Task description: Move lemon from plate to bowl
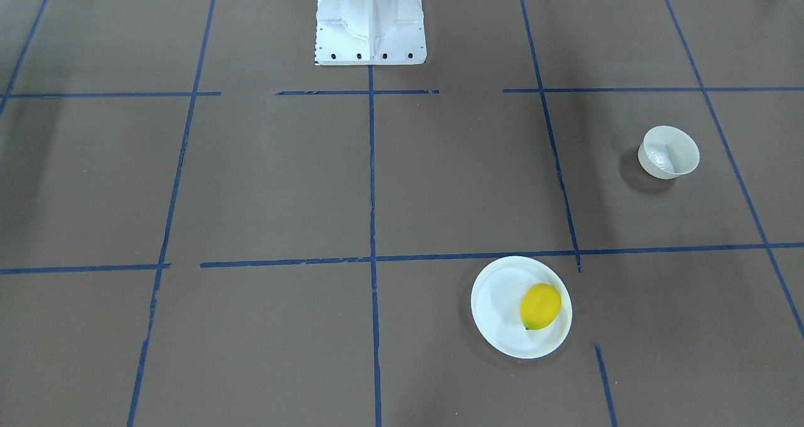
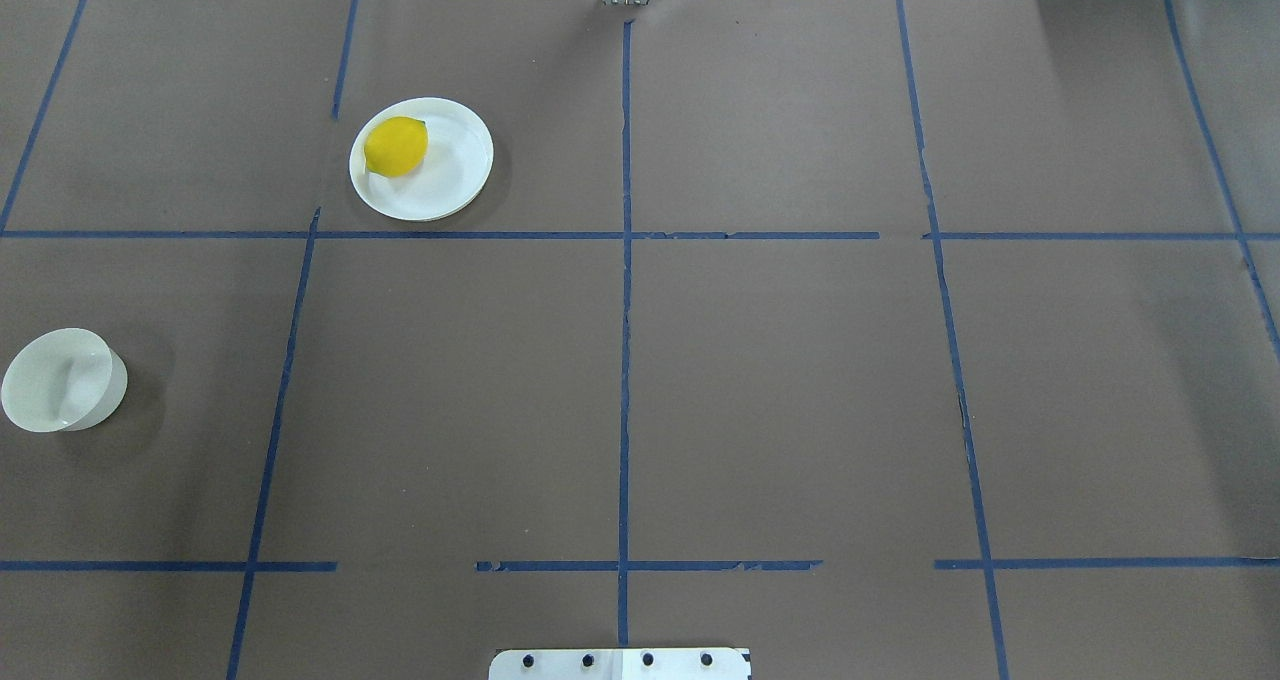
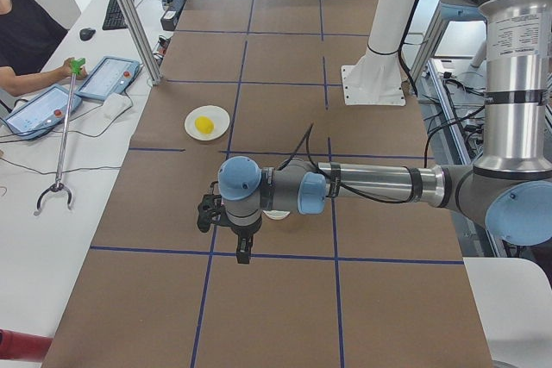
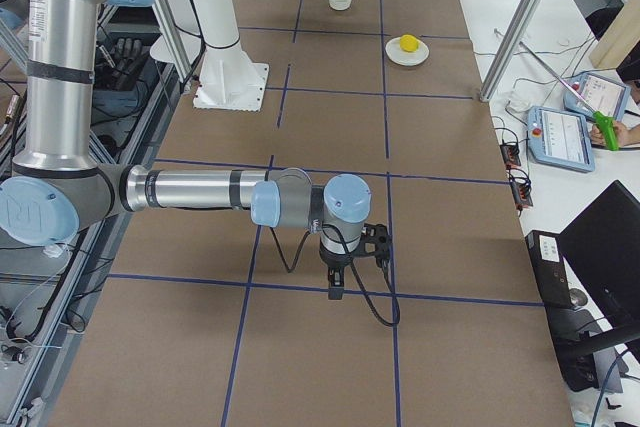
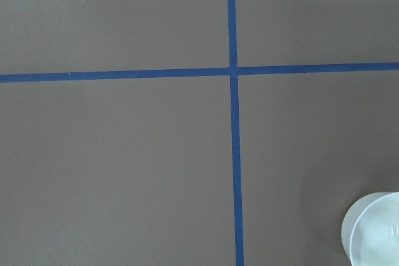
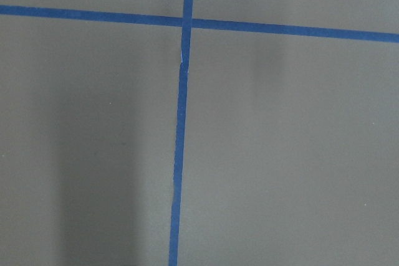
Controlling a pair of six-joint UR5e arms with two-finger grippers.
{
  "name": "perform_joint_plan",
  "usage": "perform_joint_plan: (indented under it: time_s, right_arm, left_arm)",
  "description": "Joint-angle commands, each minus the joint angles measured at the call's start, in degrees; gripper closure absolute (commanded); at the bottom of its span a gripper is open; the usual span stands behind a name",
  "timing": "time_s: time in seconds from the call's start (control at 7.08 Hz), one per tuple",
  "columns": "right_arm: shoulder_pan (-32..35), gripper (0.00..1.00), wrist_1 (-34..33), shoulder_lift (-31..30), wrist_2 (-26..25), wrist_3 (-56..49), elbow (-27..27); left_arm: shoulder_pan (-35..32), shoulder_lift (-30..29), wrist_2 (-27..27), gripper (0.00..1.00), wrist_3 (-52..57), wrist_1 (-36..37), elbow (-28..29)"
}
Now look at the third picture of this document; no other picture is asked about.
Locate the black computer mouse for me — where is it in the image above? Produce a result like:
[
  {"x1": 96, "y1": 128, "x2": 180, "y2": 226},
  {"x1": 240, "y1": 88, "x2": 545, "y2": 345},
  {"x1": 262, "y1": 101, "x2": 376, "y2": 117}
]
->
[{"x1": 79, "y1": 28, "x2": 96, "y2": 41}]

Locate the blue teach pendant tablet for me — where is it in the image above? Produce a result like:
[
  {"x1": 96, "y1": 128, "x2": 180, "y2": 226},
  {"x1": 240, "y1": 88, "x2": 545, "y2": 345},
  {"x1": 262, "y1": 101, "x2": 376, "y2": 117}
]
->
[
  {"x1": 2, "y1": 84, "x2": 70, "y2": 140},
  {"x1": 76, "y1": 56, "x2": 141, "y2": 101}
]

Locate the blue teach pendant tablet near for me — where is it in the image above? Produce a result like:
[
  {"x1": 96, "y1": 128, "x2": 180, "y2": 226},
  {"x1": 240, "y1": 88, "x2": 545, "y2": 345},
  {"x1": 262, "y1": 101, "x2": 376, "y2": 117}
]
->
[{"x1": 2, "y1": 84, "x2": 70, "y2": 140}]

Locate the white pedestal column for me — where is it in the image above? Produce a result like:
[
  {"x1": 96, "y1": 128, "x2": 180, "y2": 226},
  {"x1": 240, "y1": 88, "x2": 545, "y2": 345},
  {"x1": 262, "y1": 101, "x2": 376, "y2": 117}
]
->
[{"x1": 342, "y1": 0, "x2": 417, "y2": 106}]

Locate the white cloth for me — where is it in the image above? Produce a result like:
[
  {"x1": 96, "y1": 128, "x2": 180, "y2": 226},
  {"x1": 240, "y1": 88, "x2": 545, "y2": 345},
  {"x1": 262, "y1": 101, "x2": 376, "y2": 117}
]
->
[{"x1": 102, "y1": 93, "x2": 132, "y2": 120}]

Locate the person in black shirt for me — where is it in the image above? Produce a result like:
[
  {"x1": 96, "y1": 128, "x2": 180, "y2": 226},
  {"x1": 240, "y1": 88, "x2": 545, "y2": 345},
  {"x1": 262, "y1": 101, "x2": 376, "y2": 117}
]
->
[{"x1": 1, "y1": 0, "x2": 68, "y2": 75}]

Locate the person's forearm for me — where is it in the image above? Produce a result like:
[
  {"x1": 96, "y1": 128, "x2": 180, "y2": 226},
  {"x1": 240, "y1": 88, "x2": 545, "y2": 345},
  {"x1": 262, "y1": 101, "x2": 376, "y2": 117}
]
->
[{"x1": 1, "y1": 66, "x2": 71, "y2": 97}]

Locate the black keyboard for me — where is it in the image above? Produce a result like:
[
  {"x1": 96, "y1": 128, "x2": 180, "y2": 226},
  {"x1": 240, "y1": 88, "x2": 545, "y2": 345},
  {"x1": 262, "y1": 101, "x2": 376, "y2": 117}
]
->
[{"x1": 102, "y1": 0, "x2": 128, "y2": 31}]

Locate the aluminium frame post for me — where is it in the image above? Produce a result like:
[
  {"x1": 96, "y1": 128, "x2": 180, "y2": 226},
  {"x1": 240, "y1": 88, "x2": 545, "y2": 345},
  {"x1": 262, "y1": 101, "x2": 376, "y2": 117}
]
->
[{"x1": 117, "y1": 0, "x2": 161, "y2": 85}]

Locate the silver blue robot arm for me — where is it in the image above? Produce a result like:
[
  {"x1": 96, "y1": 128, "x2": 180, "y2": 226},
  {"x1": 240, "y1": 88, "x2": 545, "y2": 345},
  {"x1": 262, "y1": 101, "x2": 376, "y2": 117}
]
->
[{"x1": 198, "y1": 0, "x2": 551, "y2": 264}]

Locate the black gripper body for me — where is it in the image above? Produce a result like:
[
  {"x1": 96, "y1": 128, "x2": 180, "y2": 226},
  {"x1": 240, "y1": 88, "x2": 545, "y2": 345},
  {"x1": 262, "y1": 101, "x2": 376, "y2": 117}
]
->
[{"x1": 227, "y1": 210, "x2": 262, "y2": 239}]

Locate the blue teach pendant tablet far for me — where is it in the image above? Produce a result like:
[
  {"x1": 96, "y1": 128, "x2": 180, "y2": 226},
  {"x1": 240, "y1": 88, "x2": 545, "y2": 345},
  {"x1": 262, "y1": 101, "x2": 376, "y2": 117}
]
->
[{"x1": 76, "y1": 56, "x2": 141, "y2": 101}]

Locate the white plate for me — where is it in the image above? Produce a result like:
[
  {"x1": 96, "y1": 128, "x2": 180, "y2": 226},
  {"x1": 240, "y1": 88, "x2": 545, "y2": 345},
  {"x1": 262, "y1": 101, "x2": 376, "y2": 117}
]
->
[{"x1": 184, "y1": 105, "x2": 230, "y2": 141}]

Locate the yellow lemon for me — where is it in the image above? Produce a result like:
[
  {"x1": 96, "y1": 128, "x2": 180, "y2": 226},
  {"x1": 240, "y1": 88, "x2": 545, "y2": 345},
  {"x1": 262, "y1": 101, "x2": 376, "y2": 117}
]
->
[{"x1": 194, "y1": 115, "x2": 215, "y2": 135}]

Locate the green handled reacher grabber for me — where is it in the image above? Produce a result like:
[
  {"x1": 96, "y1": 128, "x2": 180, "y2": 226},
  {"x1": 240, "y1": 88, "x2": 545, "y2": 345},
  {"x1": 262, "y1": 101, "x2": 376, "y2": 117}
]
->
[{"x1": 34, "y1": 76, "x2": 77, "y2": 216}]

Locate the white bowl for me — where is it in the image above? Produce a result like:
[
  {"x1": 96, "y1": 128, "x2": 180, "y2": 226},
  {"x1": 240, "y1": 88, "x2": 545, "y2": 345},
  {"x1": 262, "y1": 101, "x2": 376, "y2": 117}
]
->
[{"x1": 263, "y1": 210, "x2": 291, "y2": 221}]

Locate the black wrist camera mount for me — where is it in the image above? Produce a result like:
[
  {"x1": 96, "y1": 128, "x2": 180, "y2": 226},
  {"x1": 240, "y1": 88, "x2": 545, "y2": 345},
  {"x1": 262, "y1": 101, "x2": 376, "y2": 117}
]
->
[{"x1": 197, "y1": 194, "x2": 230, "y2": 233}]

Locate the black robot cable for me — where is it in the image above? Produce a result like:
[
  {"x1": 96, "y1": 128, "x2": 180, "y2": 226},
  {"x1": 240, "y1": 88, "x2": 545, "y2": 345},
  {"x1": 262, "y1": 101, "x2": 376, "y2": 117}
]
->
[{"x1": 275, "y1": 122, "x2": 422, "y2": 204}]

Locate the brown paper table cover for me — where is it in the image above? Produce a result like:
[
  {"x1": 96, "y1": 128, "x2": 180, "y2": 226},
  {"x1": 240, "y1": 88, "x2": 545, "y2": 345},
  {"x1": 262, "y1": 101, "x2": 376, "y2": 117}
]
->
[{"x1": 44, "y1": 0, "x2": 492, "y2": 367}]

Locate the person's hand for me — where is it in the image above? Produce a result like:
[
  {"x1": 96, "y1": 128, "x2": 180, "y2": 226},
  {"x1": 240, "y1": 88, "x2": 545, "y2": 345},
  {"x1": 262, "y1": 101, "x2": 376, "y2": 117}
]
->
[{"x1": 60, "y1": 58, "x2": 88, "y2": 80}]

